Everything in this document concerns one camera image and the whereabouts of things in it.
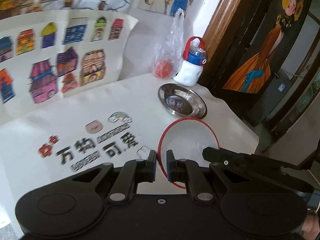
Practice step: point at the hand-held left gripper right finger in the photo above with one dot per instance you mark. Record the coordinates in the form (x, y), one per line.
(170, 166)

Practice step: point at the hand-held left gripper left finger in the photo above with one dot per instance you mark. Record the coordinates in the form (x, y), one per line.
(150, 167)

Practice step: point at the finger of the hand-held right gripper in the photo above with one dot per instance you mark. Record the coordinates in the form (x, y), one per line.
(250, 163)

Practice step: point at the plain white bowl red rim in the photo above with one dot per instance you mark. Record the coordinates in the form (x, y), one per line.
(187, 140)

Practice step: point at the steel plate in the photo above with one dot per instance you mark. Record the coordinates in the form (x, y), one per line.
(182, 102)

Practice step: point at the grey appliance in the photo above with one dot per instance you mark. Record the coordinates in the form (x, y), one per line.
(280, 92)

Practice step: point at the white bottle blue lid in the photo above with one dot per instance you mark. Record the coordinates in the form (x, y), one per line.
(188, 72)

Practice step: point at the red round object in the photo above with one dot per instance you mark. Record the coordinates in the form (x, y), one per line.
(163, 68)

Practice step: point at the poster of orange dress figure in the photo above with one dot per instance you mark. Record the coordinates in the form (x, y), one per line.
(262, 62)

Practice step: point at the dark wooden door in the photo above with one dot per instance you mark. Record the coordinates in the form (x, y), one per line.
(237, 45)

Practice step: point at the clear plastic bag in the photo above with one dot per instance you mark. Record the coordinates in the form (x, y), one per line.
(172, 40)

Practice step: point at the paper drawing of houses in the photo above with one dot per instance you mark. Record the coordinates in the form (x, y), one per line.
(62, 62)

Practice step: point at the wooden door frame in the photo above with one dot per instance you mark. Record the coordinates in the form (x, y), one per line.
(225, 17)

